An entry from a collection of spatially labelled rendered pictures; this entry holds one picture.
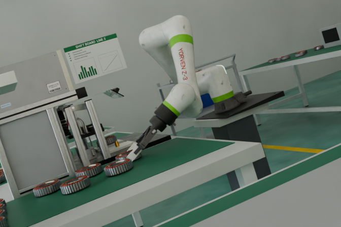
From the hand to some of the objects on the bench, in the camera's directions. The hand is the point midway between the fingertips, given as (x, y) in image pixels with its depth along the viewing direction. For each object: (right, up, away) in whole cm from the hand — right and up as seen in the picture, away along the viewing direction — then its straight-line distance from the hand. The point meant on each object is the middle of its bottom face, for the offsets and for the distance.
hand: (129, 155), depth 205 cm
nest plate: (-9, -1, +36) cm, 37 cm away
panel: (-36, -9, +39) cm, 54 cm away
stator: (-18, -10, -26) cm, 32 cm away
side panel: (-37, -14, +4) cm, 40 cm away
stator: (0, -2, 0) cm, 2 cm away
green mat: (-11, -8, -21) cm, 25 cm away
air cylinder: (-22, -5, +31) cm, 38 cm away
